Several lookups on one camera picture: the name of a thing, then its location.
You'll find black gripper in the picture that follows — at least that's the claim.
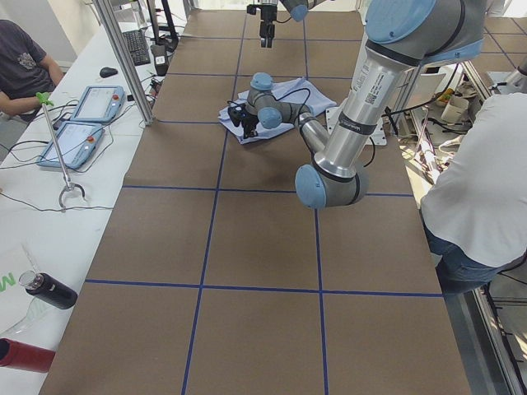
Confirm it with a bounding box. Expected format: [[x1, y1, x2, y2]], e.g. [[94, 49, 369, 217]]
[[241, 112, 259, 139], [259, 4, 277, 48]]

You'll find light blue striped shirt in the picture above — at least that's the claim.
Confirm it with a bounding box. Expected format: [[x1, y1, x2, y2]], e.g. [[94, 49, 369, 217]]
[[218, 73, 336, 144]]

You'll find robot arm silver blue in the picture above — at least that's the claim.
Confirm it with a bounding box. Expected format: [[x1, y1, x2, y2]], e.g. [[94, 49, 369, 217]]
[[228, 0, 487, 209], [246, 0, 324, 48]]

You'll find black monitor stand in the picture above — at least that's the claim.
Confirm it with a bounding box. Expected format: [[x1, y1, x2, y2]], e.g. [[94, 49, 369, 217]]
[[146, 0, 179, 53]]

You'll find black computer keyboard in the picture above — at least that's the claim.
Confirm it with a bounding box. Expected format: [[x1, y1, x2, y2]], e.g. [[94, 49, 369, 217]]
[[122, 30, 150, 66]]

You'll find upper blue teach pendant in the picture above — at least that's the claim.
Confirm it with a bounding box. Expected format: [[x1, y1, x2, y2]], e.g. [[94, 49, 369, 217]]
[[70, 86, 126, 124]]

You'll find blue teach pendant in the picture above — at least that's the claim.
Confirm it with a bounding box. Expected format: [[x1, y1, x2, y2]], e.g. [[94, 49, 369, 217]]
[[70, 86, 126, 124], [36, 121, 104, 170]]

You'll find black computer mouse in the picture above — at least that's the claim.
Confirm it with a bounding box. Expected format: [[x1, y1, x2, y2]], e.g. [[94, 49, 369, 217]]
[[99, 67, 119, 78]]

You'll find lower blue teach pendant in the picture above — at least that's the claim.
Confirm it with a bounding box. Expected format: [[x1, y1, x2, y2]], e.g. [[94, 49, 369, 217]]
[[36, 121, 104, 170]]

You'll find metal reacher grabber tool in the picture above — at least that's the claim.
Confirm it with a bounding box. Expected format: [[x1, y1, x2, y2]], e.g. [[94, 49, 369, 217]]
[[35, 92, 86, 212]]

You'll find seated person dark shirt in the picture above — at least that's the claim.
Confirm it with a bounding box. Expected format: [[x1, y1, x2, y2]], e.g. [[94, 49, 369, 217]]
[[1, 20, 63, 122]]

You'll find standing person white shirt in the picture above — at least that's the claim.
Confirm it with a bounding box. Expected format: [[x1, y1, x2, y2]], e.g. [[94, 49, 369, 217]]
[[420, 93, 526, 295]]

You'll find black water bottle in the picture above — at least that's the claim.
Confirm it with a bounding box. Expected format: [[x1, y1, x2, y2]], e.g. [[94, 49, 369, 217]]
[[19, 271, 77, 309]]

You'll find red cylinder bottle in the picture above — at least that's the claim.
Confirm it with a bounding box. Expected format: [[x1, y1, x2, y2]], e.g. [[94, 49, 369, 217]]
[[1, 338, 55, 373]]

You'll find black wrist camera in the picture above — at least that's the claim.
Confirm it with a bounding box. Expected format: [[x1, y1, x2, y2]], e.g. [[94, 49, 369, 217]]
[[227, 104, 246, 127], [246, 4, 260, 16]]

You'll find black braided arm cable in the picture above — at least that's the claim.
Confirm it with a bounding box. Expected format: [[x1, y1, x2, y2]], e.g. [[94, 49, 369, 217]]
[[226, 87, 313, 114]]

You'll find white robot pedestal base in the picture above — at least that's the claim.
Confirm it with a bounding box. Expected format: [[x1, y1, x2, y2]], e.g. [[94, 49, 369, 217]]
[[324, 105, 389, 148]]

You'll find aluminium frame post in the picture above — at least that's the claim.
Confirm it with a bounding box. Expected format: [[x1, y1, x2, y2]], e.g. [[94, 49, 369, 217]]
[[92, 0, 154, 126]]

